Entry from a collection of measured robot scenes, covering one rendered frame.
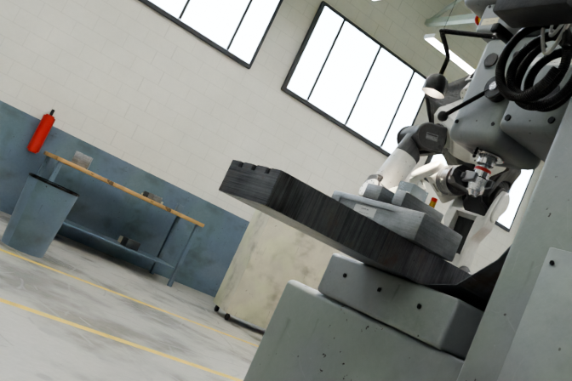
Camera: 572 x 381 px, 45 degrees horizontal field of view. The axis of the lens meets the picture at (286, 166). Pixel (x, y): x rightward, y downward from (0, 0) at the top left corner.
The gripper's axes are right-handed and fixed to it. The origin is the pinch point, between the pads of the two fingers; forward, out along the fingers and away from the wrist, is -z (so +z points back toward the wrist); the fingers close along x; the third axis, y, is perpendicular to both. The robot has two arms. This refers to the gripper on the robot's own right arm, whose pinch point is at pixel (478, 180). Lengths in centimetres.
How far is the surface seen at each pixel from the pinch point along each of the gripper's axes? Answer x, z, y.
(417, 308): -11.6, -20.2, 38.7
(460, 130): -10.5, 0.1, -10.0
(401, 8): 186, 861, -400
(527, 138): -1.5, -18.2, -10.8
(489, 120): -7.9, -7.8, -13.6
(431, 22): 242, 863, -405
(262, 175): -59, -26, 27
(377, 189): -27.3, -5.6, 15.5
